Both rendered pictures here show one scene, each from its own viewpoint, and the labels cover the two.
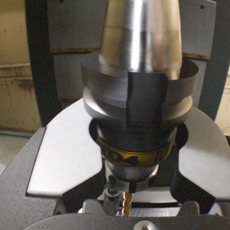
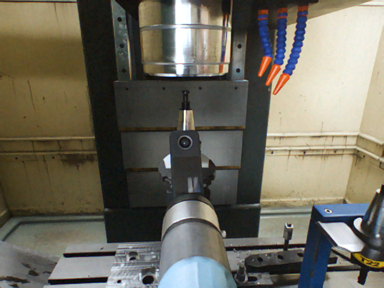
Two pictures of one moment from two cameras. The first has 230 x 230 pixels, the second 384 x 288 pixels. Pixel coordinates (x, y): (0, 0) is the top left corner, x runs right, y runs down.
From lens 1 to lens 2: 40 cm
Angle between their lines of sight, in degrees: 14
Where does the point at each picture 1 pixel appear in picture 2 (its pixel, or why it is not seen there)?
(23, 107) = (66, 186)
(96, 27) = (156, 111)
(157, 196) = not seen: hidden behind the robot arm
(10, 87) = (49, 163)
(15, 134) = (50, 219)
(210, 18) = (243, 96)
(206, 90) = (248, 153)
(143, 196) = not seen: hidden behind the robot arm
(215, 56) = (251, 124)
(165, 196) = not seen: hidden behind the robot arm
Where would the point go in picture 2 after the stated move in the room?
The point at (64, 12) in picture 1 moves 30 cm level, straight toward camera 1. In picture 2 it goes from (130, 98) to (148, 115)
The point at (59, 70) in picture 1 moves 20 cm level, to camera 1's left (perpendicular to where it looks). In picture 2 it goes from (126, 145) to (70, 147)
